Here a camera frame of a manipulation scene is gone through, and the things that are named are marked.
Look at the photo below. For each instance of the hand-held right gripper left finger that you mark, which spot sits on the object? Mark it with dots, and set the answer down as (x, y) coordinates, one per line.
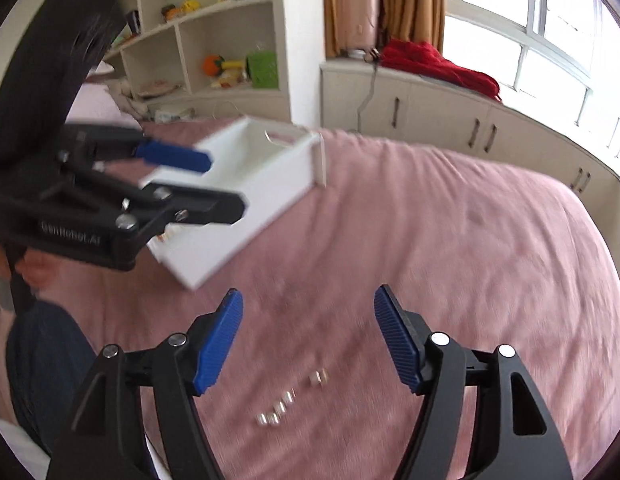
(217, 345)

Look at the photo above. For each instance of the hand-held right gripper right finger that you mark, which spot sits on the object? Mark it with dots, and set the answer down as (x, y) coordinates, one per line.
(397, 345)

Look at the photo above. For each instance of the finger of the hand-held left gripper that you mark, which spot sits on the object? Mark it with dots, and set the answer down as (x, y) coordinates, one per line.
(174, 156)
(209, 207)

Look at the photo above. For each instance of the white rectangular storage box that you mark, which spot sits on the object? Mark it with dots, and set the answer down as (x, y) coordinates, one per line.
(270, 180)

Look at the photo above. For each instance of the person's left hand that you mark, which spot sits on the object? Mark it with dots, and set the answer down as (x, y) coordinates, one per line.
(42, 271)

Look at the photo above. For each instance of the white power strip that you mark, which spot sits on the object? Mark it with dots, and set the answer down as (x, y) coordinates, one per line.
(172, 114)

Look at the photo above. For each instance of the light pink pillow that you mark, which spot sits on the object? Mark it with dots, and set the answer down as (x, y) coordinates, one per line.
(97, 102)

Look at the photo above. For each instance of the dark blue box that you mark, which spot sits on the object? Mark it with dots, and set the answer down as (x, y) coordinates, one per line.
(133, 22)

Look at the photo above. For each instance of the pink fleece blanket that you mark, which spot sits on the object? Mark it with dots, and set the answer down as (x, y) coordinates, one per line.
(440, 260)

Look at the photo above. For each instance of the orange plush toy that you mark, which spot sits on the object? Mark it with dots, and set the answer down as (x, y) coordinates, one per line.
(212, 65)

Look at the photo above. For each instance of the yellow banana plush toy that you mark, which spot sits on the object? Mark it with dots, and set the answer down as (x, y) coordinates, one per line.
(233, 66)

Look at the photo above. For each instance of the green box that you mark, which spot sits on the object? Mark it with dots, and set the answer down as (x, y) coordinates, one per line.
(262, 70)

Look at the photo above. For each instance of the white bookshelf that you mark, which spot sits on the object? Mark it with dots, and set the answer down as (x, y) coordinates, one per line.
(282, 35)

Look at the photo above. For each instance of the white window seat cabinet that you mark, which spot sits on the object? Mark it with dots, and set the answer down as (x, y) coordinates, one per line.
(440, 110)

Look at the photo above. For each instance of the red blanket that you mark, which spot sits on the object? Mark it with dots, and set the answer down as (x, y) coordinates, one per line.
(430, 67)

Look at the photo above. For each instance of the brown curtain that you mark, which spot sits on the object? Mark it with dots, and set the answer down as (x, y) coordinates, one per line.
(410, 0)

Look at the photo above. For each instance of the bay window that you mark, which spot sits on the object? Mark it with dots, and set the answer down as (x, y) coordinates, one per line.
(540, 35)

